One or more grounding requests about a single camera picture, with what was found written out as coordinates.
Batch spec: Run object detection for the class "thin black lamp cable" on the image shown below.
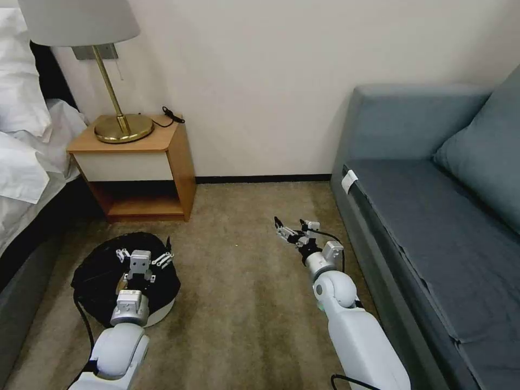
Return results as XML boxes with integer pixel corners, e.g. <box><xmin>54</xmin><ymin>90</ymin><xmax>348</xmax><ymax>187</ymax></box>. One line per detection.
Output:
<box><xmin>152</xmin><ymin>106</ymin><xmax>185</xmax><ymax>129</ymax></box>

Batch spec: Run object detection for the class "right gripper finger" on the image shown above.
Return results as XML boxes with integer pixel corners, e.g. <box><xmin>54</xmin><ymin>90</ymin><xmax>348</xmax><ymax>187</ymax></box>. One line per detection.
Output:
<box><xmin>298</xmin><ymin>218</ymin><xmax>312</xmax><ymax>247</ymax></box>
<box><xmin>274</xmin><ymin>216</ymin><xmax>301</xmax><ymax>244</ymax></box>

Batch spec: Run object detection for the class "grey bed frame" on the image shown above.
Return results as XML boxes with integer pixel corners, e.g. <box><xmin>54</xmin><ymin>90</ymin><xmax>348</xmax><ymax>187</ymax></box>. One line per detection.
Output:
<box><xmin>0</xmin><ymin>227</ymin><xmax>68</xmax><ymax>390</ymax></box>

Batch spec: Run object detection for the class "white sofa label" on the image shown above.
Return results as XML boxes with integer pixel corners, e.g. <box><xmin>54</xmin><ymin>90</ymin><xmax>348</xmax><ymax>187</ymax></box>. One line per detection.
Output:
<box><xmin>341</xmin><ymin>170</ymin><xmax>360</xmax><ymax>196</ymax></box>

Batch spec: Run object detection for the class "black skirting board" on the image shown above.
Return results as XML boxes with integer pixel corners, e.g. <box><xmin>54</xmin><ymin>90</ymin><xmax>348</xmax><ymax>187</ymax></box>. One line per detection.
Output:
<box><xmin>194</xmin><ymin>174</ymin><xmax>334</xmax><ymax>184</ymax></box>

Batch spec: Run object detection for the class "white bin with black bag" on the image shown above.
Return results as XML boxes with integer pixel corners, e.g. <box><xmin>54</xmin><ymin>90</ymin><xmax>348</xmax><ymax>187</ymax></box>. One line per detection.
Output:
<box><xmin>70</xmin><ymin>231</ymin><xmax>182</xmax><ymax>329</ymax></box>

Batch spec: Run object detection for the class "brass lamp with grey shade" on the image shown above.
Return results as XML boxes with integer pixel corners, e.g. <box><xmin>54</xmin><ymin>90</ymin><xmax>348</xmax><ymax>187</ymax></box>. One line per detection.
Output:
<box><xmin>18</xmin><ymin>0</ymin><xmax>155</xmax><ymax>145</ymax></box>

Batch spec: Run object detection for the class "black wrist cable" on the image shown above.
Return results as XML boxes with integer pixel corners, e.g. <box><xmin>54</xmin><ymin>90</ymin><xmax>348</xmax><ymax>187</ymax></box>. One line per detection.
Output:
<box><xmin>314</xmin><ymin>229</ymin><xmax>347</xmax><ymax>282</ymax></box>
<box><xmin>71</xmin><ymin>284</ymin><xmax>99</xmax><ymax>366</ymax></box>

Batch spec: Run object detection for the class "dark headboard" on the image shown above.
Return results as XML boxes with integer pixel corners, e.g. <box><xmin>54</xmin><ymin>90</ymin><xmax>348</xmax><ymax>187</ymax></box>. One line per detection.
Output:
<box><xmin>30</xmin><ymin>40</ymin><xmax>83</xmax><ymax>119</ymax></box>

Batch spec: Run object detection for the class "grey-blue sofa cushion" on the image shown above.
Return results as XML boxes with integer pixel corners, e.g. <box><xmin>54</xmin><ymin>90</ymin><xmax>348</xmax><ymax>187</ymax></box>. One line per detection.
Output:
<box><xmin>432</xmin><ymin>66</ymin><xmax>520</xmax><ymax>245</ymax></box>

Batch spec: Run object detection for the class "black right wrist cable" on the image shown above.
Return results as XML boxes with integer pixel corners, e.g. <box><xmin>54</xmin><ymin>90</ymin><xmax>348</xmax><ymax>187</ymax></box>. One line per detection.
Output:
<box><xmin>314</xmin><ymin>229</ymin><xmax>347</xmax><ymax>282</ymax></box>

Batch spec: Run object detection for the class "wooden nightstand with white drawer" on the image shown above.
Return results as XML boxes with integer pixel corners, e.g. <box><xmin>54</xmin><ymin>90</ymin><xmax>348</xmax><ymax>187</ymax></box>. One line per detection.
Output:
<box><xmin>66</xmin><ymin>113</ymin><xmax>198</xmax><ymax>223</ymax></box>

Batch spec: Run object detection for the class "grey wall switch plate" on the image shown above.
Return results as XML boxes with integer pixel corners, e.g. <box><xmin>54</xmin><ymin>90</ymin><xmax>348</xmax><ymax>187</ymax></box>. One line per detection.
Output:
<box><xmin>71</xmin><ymin>44</ymin><xmax>120</xmax><ymax>61</ymax></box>

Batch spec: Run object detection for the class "grey-blue sofa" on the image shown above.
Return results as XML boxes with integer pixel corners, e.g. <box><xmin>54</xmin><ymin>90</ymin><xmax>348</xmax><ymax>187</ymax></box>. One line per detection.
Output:
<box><xmin>329</xmin><ymin>64</ymin><xmax>520</xmax><ymax>390</ymax></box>

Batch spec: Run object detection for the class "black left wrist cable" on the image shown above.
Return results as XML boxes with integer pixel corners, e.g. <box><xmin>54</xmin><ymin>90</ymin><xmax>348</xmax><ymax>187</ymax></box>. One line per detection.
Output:
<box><xmin>71</xmin><ymin>284</ymin><xmax>99</xmax><ymax>366</ymax></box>

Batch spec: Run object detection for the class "white duvet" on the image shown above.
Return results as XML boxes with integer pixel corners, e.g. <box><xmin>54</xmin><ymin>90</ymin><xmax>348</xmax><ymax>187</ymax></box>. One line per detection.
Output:
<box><xmin>0</xmin><ymin>99</ymin><xmax>88</xmax><ymax>255</ymax></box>

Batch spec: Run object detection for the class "white pillow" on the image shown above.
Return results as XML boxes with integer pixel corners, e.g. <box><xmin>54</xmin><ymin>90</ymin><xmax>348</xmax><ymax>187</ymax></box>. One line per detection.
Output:
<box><xmin>0</xmin><ymin>7</ymin><xmax>52</xmax><ymax>141</ymax></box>

